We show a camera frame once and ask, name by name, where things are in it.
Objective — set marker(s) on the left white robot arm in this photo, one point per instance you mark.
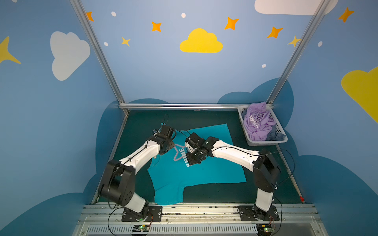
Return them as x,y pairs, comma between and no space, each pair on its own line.
118,181

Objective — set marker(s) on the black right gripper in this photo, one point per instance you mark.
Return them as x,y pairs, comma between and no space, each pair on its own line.
194,156

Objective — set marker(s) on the right green circuit board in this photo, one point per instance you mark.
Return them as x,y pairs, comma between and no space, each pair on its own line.
264,230

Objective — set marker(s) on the green circuit board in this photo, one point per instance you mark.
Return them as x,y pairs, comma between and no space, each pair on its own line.
264,230
140,228

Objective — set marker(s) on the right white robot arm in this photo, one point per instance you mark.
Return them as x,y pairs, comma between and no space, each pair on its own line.
264,166

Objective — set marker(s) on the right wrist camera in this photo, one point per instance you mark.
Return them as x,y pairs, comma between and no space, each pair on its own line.
193,142

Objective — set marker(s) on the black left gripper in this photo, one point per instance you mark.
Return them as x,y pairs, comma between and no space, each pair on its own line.
170,144

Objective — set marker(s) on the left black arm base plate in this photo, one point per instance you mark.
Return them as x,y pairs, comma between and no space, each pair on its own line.
150,213

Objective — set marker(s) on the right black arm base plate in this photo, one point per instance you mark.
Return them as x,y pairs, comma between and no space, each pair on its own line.
253,213

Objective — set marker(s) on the dark blue t-shirt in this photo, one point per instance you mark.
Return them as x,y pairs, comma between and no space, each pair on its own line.
273,135

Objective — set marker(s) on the right aluminium frame post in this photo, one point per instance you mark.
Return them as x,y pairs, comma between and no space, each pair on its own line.
299,49

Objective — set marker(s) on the front aluminium rail base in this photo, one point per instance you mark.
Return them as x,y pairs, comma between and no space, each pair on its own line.
201,219

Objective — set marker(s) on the aluminium frame post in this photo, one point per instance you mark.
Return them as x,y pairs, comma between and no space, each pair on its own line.
299,49
85,22

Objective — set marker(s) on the white plastic laundry basket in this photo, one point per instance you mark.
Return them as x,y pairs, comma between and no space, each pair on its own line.
242,112

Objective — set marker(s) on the left green circuit board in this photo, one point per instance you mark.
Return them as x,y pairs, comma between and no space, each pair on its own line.
140,228

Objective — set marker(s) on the teal printed t-shirt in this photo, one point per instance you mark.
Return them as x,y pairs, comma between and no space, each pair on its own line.
171,173

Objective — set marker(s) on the left aluminium frame post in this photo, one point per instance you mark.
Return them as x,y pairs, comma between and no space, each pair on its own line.
85,22

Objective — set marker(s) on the rear horizontal aluminium frame bar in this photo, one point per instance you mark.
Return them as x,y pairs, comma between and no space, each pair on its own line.
168,106

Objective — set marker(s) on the purple t-shirt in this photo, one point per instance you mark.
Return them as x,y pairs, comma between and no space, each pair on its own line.
258,122

